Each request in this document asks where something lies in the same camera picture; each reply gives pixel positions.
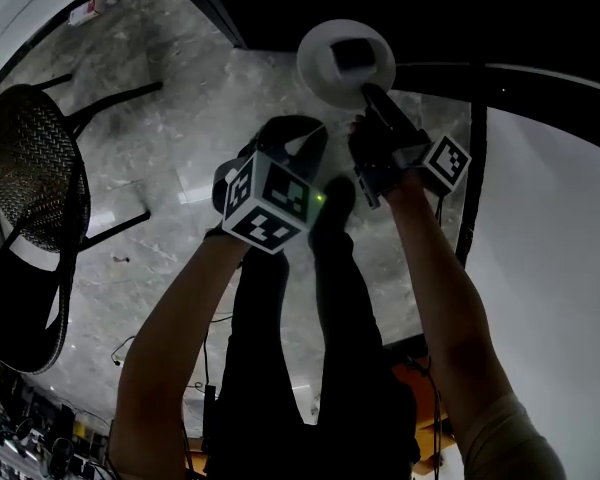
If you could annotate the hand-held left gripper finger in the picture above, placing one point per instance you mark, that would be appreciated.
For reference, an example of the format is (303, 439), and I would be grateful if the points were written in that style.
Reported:
(317, 153)
(270, 135)

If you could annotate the cluttered electronics pile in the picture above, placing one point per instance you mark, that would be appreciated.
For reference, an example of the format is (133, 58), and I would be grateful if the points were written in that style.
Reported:
(30, 433)

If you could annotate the white round plate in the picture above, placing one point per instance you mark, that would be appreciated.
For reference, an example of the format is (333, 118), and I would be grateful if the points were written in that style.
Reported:
(315, 68)

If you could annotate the person's left forearm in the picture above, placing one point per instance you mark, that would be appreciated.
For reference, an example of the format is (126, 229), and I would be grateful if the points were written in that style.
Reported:
(170, 343)

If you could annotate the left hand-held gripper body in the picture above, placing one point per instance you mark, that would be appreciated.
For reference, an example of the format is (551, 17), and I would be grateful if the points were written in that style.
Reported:
(280, 193)

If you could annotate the person's beige shirt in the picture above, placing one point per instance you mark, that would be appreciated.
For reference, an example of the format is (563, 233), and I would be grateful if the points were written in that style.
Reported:
(510, 443)

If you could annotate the wicker stool black frame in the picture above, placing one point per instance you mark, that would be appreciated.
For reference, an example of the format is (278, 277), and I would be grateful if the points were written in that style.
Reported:
(30, 168)

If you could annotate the white jar red label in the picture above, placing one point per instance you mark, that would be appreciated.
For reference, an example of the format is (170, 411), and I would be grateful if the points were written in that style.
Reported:
(87, 13)

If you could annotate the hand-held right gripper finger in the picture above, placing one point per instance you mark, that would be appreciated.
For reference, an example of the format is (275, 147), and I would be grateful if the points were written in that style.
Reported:
(380, 103)

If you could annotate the person's black trousers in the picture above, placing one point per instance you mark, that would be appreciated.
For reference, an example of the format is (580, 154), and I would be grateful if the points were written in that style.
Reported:
(340, 368)

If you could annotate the person's black shoe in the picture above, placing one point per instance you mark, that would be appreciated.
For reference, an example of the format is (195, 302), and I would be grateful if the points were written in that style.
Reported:
(332, 208)

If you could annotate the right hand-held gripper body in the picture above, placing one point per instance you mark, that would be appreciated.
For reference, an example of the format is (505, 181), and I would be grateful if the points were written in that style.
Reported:
(447, 163)

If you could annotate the person's right forearm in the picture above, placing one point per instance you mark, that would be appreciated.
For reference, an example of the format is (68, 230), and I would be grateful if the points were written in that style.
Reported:
(445, 293)

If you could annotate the orange box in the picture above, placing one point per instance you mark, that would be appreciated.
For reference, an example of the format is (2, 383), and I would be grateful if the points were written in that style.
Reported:
(410, 383)

